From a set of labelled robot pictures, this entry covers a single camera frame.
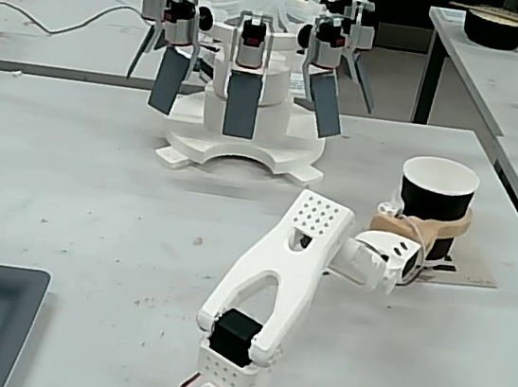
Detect white round dispenser stand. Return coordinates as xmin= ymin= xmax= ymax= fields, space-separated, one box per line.
xmin=152 ymin=13 xmax=344 ymax=191

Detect tan gripper with motor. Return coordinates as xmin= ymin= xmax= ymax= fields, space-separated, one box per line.
xmin=365 ymin=195 xmax=476 ymax=269

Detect black paper cup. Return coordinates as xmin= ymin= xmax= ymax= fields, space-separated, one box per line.
xmin=389 ymin=151 xmax=483 ymax=271

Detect white background table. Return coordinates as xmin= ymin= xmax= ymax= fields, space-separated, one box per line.
xmin=0 ymin=0 xmax=438 ymax=116

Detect white loose cable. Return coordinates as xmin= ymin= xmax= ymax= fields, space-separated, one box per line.
xmin=2 ymin=0 xmax=147 ymax=49

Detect wooden chopsticks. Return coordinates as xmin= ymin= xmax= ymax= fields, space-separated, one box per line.
xmin=445 ymin=0 xmax=518 ymax=28

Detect black bowl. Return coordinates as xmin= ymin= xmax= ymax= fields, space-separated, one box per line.
xmin=460 ymin=4 xmax=518 ymax=53

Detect thin gripper motor cable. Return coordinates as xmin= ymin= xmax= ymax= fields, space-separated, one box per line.
xmin=391 ymin=213 xmax=433 ymax=289

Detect white side table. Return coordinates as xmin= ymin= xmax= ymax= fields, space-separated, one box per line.
xmin=395 ymin=4 xmax=518 ymax=276

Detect grey paddle valve unit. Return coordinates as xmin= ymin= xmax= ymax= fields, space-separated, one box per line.
xmin=289 ymin=9 xmax=359 ymax=142
xmin=219 ymin=8 xmax=276 ymax=143
xmin=321 ymin=0 xmax=389 ymax=116
xmin=125 ymin=0 xmax=171 ymax=85
xmin=146 ymin=0 xmax=207 ymax=119

